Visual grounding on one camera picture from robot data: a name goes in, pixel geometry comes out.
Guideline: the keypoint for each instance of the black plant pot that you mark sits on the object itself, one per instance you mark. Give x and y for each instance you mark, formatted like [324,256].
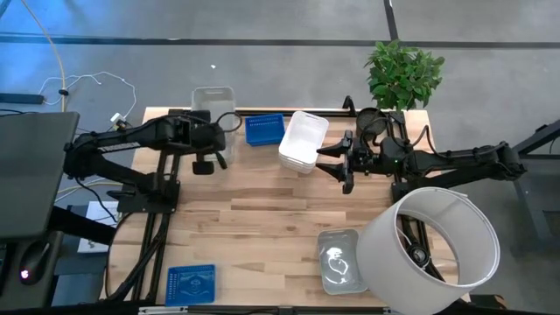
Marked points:
[367,119]

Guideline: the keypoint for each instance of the silver metal bar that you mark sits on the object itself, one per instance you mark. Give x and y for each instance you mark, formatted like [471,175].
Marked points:
[262,310]

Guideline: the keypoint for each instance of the black desk frame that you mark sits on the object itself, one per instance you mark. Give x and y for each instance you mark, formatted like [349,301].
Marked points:
[538,135]

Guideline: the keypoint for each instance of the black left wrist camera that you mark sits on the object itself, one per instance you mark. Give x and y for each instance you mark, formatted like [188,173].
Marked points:
[203,168]

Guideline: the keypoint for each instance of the black computer mouse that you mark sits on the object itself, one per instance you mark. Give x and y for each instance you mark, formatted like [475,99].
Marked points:
[35,258]

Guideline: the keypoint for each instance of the green leafy plant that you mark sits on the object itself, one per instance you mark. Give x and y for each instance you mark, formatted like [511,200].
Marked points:
[402,74]

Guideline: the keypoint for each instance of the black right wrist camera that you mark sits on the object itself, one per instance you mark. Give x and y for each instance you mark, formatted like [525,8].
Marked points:
[347,186]

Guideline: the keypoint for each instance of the white paper booklet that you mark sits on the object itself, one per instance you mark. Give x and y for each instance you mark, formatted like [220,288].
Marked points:
[102,210]

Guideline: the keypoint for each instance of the black diagonal desk strut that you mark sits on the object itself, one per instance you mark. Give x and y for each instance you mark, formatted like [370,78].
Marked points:
[83,227]

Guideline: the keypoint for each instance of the white plastic basket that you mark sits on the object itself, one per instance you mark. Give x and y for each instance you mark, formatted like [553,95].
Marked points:
[298,171]
[304,135]
[295,164]

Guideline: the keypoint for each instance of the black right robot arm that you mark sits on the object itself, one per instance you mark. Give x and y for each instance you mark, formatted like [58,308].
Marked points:
[472,159]

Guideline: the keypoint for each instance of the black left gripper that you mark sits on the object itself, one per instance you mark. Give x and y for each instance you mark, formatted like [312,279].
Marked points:
[210,131]

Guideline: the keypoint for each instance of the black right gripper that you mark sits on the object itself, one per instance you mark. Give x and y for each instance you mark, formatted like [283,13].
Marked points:
[380,157]

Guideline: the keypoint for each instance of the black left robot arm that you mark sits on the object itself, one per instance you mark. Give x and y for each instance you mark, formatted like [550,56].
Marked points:
[153,131]

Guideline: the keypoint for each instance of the white power adapter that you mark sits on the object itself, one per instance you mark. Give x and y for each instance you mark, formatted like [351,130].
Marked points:
[118,117]

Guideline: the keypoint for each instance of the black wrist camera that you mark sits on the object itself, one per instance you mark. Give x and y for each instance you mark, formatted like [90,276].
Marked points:
[203,168]
[347,186]

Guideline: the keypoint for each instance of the white cylindrical lampshade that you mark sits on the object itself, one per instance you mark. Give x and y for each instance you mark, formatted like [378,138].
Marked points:
[385,262]

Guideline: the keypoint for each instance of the black power strip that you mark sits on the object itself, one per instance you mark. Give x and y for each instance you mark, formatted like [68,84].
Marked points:
[22,98]

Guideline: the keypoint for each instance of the dark grey mouse surface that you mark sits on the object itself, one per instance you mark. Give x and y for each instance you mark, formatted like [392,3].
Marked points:
[11,267]

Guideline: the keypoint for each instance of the black lamp socket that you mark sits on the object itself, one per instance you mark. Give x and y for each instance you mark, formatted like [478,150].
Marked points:
[418,256]

